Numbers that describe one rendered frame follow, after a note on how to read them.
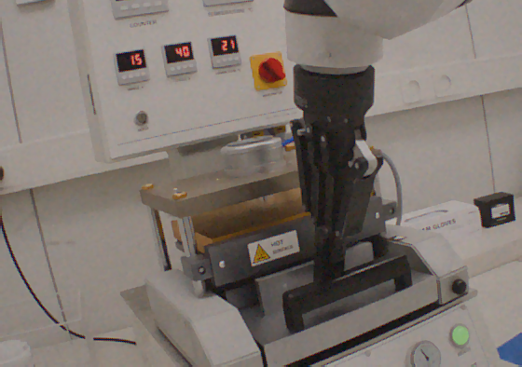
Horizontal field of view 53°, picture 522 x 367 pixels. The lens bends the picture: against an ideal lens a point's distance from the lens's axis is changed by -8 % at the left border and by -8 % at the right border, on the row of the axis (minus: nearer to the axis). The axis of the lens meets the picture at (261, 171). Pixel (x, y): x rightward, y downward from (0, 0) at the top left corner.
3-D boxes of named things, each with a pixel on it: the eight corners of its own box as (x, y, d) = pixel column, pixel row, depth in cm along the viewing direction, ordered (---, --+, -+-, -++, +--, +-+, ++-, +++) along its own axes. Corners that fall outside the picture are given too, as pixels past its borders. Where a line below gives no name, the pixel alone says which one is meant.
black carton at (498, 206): (475, 224, 137) (473, 198, 136) (503, 216, 138) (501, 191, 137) (487, 228, 131) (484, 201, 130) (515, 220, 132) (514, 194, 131)
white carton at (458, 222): (377, 251, 133) (373, 221, 132) (455, 226, 138) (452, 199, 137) (400, 262, 121) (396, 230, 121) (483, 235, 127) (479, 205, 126)
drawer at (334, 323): (182, 305, 79) (170, 253, 79) (313, 263, 88) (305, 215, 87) (270, 378, 53) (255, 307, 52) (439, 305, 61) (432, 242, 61)
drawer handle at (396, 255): (285, 328, 55) (279, 292, 55) (402, 282, 61) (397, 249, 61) (295, 333, 54) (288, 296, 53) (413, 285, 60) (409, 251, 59)
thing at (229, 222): (176, 248, 77) (161, 181, 76) (313, 209, 86) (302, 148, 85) (219, 273, 62) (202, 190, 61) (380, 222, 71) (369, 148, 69)
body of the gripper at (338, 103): (275, 60, 52) (277, 151, 56) (324, 81, 46) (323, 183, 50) (341, 50, 56) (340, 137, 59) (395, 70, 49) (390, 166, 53)
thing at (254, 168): (143, 246, 82) (124, 160, 81) (322, 197, 95) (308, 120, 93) (193, 281, 60) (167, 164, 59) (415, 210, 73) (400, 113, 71)
